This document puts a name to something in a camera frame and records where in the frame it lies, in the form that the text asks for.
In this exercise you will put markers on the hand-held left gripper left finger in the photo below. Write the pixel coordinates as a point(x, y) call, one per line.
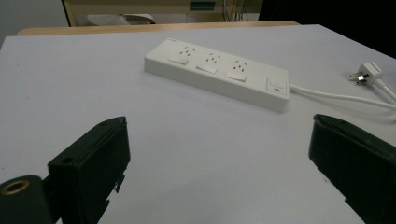
point(90, 168)

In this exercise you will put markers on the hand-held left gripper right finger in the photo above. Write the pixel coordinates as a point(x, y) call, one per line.
point(358, 165)

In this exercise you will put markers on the white power strip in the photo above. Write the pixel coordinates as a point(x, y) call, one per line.
point(218, 73)

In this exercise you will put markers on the white power plug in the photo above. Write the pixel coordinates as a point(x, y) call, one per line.
point(367, 73)

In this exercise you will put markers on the wooden table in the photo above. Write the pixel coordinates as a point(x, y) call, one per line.
point(149, 28)

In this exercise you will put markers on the white chair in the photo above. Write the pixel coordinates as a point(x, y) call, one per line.
point(121, 18)

